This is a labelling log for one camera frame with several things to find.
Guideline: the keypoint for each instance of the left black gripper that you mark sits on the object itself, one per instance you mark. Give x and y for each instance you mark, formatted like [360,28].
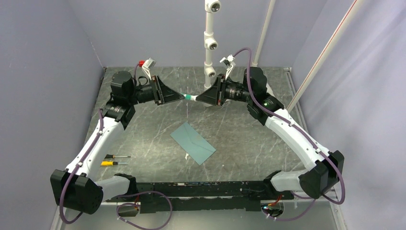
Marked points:
[162,94]

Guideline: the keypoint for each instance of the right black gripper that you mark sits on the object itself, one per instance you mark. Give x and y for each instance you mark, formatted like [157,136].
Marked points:
[215,95]

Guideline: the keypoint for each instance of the green white glue stick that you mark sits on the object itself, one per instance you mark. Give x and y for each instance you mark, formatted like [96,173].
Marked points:
[188,97]

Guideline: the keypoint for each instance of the teal paper envelope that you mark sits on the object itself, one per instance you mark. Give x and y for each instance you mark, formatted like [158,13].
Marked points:
[193,143]

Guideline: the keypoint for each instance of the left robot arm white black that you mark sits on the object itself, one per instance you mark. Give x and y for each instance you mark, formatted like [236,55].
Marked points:
[75,187]

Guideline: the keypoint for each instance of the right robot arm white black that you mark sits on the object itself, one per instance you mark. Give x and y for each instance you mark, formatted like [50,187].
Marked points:
[322,168]

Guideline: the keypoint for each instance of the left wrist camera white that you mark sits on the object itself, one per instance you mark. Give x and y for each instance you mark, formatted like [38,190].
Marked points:
[146,66]

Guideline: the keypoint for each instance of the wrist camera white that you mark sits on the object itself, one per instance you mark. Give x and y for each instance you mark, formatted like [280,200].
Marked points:
[230,65]
[146,66]

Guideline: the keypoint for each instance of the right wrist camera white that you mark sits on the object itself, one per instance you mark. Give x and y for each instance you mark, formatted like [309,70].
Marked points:
[230,65]

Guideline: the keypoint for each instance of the white pvc pipe frame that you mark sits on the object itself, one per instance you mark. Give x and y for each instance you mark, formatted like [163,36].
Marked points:
[297,33]

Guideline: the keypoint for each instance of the yellow handled screwdriver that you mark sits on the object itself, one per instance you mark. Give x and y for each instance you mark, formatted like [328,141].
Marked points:
[113,163]

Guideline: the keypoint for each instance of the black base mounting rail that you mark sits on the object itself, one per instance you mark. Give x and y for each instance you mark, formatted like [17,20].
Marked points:
[195,196]

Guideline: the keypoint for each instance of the aluminium frame rail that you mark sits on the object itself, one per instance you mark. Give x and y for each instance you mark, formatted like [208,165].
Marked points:
[296,214]

